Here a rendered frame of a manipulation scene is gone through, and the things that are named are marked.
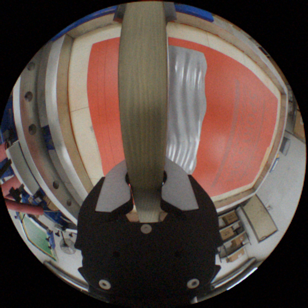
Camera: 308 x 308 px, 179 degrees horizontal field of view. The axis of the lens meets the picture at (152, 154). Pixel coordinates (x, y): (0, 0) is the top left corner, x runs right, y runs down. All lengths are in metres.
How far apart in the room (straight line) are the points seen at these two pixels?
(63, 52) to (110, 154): 0.24
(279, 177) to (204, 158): 3.67
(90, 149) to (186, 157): 0.20
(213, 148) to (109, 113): 0.22
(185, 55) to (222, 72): 0.08
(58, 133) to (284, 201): 4.10
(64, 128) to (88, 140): 0.06
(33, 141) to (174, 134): 0.28
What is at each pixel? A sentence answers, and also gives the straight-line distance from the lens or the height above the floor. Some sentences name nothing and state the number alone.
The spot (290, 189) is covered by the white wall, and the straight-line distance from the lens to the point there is 3.82.
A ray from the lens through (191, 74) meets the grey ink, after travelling 0.18.
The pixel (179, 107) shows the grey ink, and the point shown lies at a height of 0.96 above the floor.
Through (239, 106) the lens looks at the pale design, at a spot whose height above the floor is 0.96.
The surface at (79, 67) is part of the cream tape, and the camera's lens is 0.23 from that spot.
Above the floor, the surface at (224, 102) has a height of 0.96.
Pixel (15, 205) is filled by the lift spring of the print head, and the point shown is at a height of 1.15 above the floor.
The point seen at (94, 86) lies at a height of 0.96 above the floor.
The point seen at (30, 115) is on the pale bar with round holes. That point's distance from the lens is 0.25.
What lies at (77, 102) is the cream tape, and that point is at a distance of 0.21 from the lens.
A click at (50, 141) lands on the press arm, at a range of 0.38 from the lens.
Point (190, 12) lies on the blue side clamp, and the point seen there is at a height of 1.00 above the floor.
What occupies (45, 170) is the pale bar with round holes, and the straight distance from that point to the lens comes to 0.26.
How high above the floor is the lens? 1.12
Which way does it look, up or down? 61 degrees down
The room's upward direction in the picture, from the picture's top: 174 degrees clockwise
